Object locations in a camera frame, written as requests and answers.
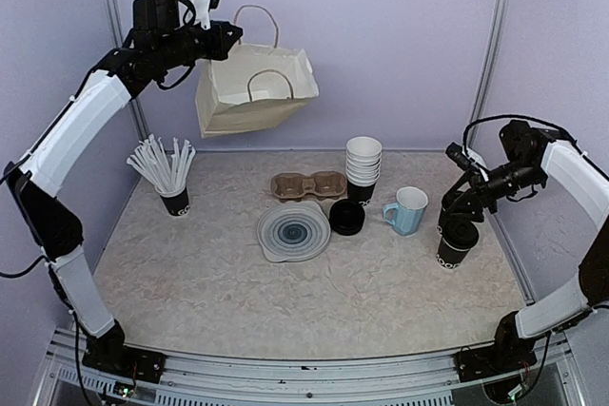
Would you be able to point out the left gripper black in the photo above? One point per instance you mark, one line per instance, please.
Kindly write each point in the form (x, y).
(222, 45)

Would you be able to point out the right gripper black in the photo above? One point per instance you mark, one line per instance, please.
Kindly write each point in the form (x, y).
(480, 187)

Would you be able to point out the black plastic cup lid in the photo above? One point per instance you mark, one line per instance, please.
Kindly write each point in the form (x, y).
(460, 234)

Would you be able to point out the cream paper bag with handles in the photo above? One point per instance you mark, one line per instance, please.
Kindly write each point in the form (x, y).
(256, 88)

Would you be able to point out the brown cardboard cup carrier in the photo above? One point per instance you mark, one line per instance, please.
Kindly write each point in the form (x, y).
(296, 186)

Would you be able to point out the black paper coffee cup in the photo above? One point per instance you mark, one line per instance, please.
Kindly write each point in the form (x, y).
(451, 256)

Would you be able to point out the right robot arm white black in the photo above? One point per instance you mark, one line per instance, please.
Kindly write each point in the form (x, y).
(549, 205)

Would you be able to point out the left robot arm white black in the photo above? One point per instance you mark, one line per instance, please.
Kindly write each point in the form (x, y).
(165, 34)

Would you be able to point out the light blue ceramic mug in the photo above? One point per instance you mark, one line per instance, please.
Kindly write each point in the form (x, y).
(405, 214)

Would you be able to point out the stack of paper cups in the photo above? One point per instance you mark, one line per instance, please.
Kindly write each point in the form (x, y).
(362, 168)

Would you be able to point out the stack of black lids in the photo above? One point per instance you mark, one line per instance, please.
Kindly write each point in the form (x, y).
(346, 217)

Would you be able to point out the cup of white straws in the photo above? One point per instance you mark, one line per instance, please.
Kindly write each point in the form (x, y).
(165, 170)

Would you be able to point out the grey spiral pattern plate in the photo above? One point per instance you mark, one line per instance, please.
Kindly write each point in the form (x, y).
(293, 232)

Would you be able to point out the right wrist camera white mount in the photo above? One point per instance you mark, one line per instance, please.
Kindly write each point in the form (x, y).
(467, 159)

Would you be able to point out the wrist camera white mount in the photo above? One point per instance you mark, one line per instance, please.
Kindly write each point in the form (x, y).
(467, 159)
(202, 9)

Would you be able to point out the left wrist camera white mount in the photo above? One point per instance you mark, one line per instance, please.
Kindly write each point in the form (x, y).
(202, 9)

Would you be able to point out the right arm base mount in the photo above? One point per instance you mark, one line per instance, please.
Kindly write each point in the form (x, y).
(487, 361)

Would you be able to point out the aluminium front rail frame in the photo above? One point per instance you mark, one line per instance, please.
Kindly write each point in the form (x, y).
(190, 379)

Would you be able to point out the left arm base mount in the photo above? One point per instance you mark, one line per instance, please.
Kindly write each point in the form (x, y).
(134, 363)

